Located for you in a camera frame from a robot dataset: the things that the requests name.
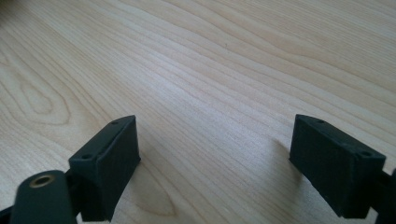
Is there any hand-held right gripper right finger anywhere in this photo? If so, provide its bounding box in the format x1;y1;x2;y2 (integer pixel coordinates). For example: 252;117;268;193
289;113;387;219

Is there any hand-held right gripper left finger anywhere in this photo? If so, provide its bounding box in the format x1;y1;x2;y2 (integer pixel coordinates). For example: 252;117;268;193
68;115;142;223

